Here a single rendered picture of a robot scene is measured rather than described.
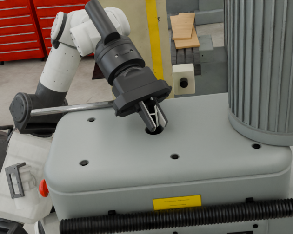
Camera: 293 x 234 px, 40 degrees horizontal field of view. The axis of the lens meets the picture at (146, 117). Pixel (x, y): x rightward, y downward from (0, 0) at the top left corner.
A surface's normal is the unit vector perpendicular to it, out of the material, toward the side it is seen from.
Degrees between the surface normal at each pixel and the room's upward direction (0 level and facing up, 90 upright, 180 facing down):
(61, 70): 90
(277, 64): 90
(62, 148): 0
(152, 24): 90
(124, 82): 31
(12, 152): 58
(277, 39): 90
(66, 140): 0
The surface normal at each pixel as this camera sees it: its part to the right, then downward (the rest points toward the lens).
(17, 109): -0.69, 0.00
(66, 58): 0.22, 0.52
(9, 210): 0.14, 0.00
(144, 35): 0.01, 0.55
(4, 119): -0.11, -0.83
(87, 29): -0.03, -0.41
